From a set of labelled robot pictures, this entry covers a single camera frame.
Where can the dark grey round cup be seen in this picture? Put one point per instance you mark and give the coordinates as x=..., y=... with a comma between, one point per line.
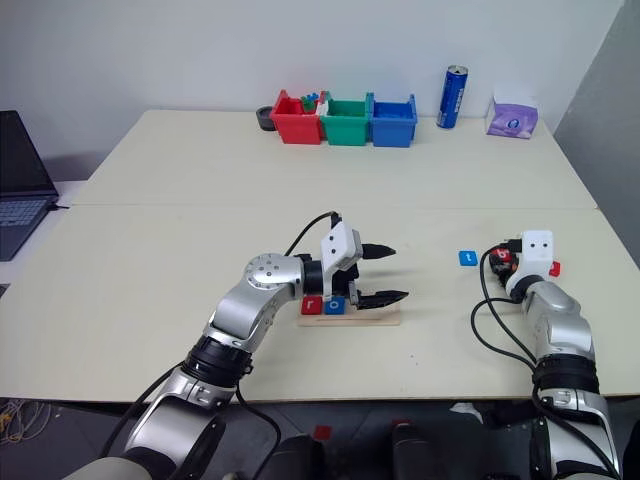
x=264, y=120

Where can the red letter o block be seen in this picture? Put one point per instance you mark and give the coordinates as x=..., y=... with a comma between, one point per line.
x=555, y=269

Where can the dark laptop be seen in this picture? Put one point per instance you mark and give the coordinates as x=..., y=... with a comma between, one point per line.
x=20, y=165

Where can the white side desk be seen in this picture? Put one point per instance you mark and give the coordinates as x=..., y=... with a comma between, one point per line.
x=75, y=192

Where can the blue toy brick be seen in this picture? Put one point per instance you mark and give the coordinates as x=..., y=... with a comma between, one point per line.
x=313, y=96

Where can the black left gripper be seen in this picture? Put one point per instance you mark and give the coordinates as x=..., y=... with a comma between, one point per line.
x=345, y=279

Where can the white crumpled paper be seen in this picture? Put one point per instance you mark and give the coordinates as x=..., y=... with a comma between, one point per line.
x=465, y=410

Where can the green plastic bin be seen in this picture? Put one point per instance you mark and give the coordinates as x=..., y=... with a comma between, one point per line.
x=345, y=130

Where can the blue plastic bin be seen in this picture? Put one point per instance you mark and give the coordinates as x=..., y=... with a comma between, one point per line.
x=392, y=131

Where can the blue drink can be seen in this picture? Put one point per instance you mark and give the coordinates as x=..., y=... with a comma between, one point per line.
x=452, y=97

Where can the red square on floor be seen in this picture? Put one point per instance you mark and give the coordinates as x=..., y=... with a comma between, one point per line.
x=323, y=432

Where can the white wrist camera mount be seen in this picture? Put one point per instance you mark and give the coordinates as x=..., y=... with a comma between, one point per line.
x=337, y=245
x=537, y=245

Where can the blue letter t block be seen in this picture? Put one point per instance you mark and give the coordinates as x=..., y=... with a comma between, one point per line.
x=468, y=258

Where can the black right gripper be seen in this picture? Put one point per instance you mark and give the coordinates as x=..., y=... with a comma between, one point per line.
x=501, y=272

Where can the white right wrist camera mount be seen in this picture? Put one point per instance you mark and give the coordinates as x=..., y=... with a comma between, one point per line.
x=537, y=245

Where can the white toy brick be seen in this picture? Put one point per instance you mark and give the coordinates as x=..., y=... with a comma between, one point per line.
x=322, y=109

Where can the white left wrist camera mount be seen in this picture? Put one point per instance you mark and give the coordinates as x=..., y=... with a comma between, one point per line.
x=337, y=245

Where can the red plastic bin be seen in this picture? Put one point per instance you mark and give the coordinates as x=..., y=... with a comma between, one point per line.
x=297, y=127

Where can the purple tissue pack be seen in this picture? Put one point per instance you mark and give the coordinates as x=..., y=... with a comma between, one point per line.
x=512, y=122

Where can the blue letter o block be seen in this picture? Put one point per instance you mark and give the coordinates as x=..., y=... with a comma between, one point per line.
x=334, y=305

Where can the green toy brick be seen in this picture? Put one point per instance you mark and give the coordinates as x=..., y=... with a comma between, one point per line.
x=307, y=104

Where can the wooden letter tray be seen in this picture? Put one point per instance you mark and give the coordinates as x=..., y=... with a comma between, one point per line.
x=375, y=317

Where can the red letter r block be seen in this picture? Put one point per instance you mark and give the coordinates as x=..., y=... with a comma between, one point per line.
x=311, y=305

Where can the dark rounded shape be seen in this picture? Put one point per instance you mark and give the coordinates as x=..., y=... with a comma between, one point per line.
x=295, y=460
x=417, y=455

